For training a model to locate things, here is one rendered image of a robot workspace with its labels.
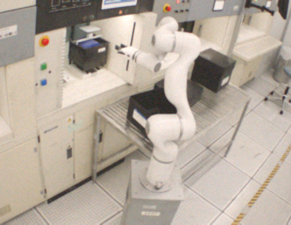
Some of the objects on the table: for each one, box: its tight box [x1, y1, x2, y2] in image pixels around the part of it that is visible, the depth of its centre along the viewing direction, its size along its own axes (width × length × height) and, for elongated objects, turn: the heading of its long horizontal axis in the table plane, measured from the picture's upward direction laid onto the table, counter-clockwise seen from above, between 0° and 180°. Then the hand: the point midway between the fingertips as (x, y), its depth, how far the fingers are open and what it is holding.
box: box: [190, 48, 236, 94], centre depth 256 cm, size 29×29×25 cm
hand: (119, 47), depth 186 cm, fingers open, 4 cm apart
